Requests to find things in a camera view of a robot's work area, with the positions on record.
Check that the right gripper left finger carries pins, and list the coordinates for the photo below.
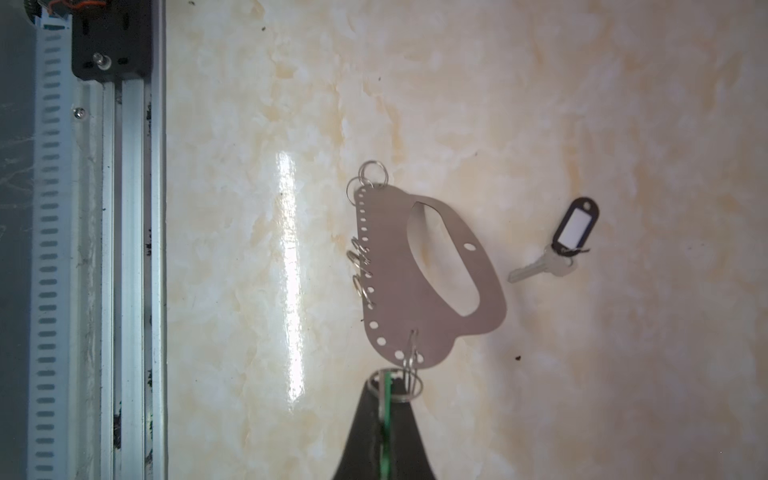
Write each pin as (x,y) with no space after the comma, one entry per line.
(362,454)

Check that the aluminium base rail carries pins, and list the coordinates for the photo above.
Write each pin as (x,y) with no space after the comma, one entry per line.
(97,386)

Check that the metal key holder plate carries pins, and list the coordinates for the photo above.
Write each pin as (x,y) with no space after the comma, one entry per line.
(406,320)

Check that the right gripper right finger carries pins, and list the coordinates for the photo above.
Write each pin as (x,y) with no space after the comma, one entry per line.
(407,452)

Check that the key with black tag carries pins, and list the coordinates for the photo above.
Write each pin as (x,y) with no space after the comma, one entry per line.
(559,256)

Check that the key with green tag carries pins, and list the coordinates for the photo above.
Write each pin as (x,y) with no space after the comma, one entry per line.
(384,395)

